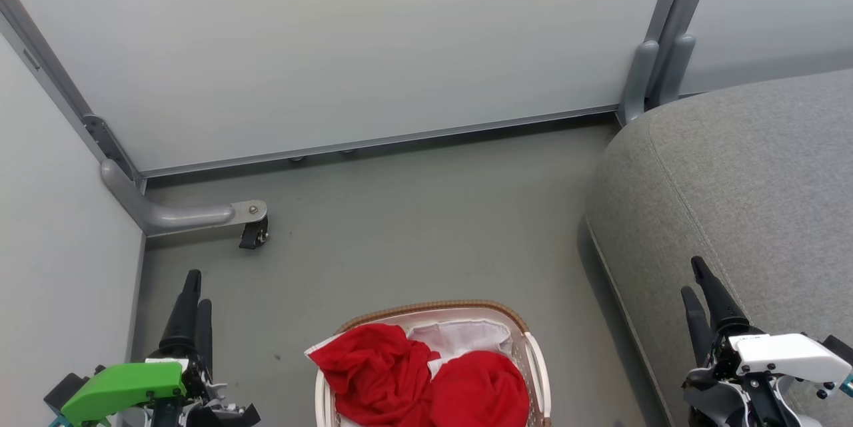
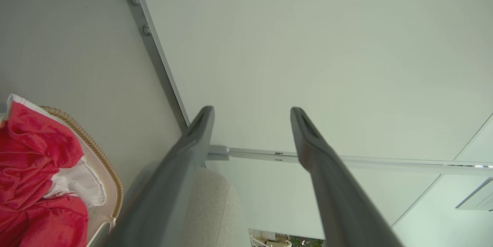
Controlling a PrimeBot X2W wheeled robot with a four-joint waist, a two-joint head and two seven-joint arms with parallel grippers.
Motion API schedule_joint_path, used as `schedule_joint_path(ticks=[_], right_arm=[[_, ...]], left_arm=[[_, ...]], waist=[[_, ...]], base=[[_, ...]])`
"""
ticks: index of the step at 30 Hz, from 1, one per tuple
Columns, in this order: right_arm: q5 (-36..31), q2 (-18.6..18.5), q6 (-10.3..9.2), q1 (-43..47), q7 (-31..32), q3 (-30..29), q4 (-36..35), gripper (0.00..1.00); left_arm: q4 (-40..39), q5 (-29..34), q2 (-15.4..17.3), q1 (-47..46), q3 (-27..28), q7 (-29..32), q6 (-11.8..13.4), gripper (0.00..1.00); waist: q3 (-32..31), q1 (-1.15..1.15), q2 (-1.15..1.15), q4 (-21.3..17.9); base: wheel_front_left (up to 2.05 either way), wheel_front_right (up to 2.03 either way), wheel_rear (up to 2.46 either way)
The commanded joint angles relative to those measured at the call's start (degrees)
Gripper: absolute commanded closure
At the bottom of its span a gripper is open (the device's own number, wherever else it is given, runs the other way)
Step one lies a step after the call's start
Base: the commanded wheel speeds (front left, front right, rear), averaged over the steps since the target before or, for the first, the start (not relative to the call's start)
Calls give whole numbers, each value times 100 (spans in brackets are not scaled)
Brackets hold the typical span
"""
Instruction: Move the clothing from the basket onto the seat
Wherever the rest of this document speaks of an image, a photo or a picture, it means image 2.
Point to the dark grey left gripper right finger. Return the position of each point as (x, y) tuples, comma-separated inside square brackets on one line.
[(339, 193)]

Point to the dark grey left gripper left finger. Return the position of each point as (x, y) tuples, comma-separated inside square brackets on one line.
[(165, 185)]

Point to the red basketball jersey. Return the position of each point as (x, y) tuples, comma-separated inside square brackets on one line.
[(31, 162)]

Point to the grey fabric sofa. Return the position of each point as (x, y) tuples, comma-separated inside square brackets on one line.
[(215, 212)]

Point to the white paper sign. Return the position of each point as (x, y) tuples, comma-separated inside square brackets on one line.
[(479, 199)]

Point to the grey partition post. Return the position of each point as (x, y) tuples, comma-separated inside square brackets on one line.
[(366, 161)]

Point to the grey partition base rail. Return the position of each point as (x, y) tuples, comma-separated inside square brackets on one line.
[(154, 46)]

